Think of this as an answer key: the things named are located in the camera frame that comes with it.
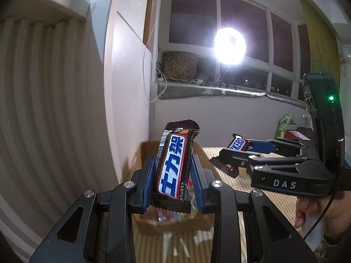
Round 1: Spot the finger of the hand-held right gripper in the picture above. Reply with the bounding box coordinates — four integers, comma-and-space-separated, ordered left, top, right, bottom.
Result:
247, 137, 316, 156
210, 147, 310, 172

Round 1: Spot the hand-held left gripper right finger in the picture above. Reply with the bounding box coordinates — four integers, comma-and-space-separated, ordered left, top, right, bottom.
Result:
192, 155, 316, 263

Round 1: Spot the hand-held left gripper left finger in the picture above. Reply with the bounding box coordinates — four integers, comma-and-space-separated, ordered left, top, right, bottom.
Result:
29, 156, 157, 263

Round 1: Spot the small dark chocolate bar packet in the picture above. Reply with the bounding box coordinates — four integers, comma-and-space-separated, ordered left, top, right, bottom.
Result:
213, 134, 253, 178

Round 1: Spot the brown chocolate bar blue lettering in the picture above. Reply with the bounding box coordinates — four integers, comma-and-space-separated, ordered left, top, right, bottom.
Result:
152, 119, 201, 214

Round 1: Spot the cardboard box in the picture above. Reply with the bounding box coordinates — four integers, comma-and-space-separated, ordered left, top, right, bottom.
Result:
122, 140, 220, 235

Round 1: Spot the person's right hand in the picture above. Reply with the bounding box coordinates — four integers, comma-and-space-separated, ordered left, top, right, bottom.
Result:
295, 192, 351, 239

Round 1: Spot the green plastic bag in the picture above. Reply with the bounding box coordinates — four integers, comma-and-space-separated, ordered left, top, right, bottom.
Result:
275, 114, 292, 140

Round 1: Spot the red storage box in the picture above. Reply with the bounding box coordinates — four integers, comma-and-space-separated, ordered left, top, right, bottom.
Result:
284, 130, 310, 140

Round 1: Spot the striped cream blanket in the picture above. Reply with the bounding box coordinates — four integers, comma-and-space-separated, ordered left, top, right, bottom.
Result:
162, 146, 305, 263

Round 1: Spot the wristwatch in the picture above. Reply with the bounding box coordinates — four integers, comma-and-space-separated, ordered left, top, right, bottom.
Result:
318, 234, 343, 258

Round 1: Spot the white wardrobe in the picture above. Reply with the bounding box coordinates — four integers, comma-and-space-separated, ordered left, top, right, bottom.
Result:
104, 0, 159, 189

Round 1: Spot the speckled brown cushion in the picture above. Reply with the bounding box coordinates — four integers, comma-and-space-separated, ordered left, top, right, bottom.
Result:
162, 52, 198, 83

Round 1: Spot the white-framed window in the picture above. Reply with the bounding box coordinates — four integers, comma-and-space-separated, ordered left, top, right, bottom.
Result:
162, 0, 312, 102

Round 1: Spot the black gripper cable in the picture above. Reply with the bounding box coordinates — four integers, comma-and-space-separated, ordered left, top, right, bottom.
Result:
303, 194, 336, 240

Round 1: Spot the ring light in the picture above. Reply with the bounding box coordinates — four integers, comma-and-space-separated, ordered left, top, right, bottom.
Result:
214, 27, 247, 66

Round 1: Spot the white hanging cable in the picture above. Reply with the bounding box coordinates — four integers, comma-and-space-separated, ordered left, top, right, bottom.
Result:
143, 0, 168, 103

